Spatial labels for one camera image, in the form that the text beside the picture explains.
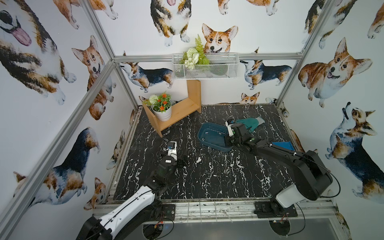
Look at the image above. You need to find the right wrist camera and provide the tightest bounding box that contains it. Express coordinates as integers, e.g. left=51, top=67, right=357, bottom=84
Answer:
left=225, top=119, right=236, bottom=137

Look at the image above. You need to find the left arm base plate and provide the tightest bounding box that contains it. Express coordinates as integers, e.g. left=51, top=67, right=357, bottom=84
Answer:
left=133, top=203, right=176, bottom=223

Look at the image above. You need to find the teal plastic storage box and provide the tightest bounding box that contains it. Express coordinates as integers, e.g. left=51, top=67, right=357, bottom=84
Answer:
left=197, top=123, right=233, bottom=152

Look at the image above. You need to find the green work glove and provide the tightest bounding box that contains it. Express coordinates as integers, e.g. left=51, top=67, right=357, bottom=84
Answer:
left=236, top=117, right=265, bottom=133

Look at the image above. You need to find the blue plastic dustpan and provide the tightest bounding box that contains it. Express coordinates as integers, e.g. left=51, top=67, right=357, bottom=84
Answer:
left=273, top=142, right=295, bottom=151

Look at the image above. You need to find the white wire basket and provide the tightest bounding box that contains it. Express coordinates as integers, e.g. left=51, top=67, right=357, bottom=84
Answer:
left=172, top=53, right=240, bottom=80

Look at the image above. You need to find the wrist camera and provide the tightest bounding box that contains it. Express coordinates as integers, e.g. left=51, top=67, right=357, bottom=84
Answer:
left=225, top=119, right=236, bottom=137
left=167, top=141, right=178, bottom=161

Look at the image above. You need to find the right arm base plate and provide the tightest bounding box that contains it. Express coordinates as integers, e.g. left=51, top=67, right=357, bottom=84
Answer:
left=254, top=201, right=298, bottom=219

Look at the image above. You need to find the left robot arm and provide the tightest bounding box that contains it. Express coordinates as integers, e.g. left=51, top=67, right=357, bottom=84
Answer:
left=76, top=155, right=187, bottom=240

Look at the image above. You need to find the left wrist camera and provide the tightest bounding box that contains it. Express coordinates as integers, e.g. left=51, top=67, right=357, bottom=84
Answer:
left=167, top=141, right=178, bottom=161

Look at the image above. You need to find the wooden shelf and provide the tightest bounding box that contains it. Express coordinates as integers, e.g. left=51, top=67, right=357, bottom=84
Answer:
left=143, top=80, right=202, bottom=138

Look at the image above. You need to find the artificial green fern plant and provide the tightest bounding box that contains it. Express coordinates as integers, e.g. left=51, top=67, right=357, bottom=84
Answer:
left=180, top=35, right=210, bottom=70

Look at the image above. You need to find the white pot with flowers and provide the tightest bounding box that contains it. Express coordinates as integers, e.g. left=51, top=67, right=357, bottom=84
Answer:
left=142, top=93, right=172, bottom=122

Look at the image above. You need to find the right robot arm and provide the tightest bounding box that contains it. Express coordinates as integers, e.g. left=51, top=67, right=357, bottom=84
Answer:
left=225, top=123, right=333, bottom=209

